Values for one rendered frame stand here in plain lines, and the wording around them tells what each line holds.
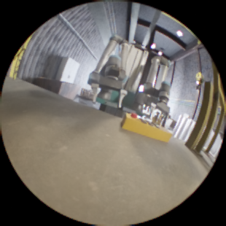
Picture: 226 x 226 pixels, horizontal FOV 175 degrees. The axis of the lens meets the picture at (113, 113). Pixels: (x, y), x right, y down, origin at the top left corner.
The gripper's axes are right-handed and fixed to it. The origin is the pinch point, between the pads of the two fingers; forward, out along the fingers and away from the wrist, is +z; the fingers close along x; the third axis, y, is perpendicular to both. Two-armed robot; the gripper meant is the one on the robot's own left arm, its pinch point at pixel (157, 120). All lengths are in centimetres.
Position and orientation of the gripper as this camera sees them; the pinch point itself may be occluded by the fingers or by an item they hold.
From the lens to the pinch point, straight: 52.3
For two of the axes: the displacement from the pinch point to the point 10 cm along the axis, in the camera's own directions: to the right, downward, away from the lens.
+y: 0.6, -1.6, -9.9
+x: 8.9, 4.6, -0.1
